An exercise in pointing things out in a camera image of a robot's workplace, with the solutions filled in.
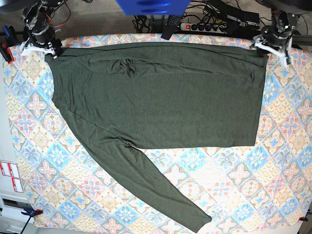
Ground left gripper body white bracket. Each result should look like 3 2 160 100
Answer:
250 25 293 66

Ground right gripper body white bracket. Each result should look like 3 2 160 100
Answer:
21 26 62 59

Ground dark green long-sleeve shirt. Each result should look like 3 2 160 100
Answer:
45 42 268 232

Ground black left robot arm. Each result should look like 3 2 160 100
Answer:
250 0 312 67

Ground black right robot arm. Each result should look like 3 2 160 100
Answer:
20 0 71 59

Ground blue clamp upper left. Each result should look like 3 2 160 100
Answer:
0 25 17 64

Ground blue clamp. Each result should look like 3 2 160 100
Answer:
0 25 17 64
20 208 43 234

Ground black power adapter box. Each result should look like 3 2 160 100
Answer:
224 5 260 34

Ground black power strip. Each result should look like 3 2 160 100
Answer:
180 23 227 34

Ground blue plastic box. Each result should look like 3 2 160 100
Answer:
116 0 191 16

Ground black remote control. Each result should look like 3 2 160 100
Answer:
161 15 181 40

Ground red and white labels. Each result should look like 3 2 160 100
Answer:
0 161 23 193

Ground patterned pastel tablecloth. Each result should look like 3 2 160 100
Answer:
0 46 312 234

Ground orange clamp lower right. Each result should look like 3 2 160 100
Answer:
299 217 309 222

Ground blue clamp lower left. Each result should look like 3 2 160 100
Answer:
20 208 43 234

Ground grey cabinet lower left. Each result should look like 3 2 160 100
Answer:
0 193 33 234

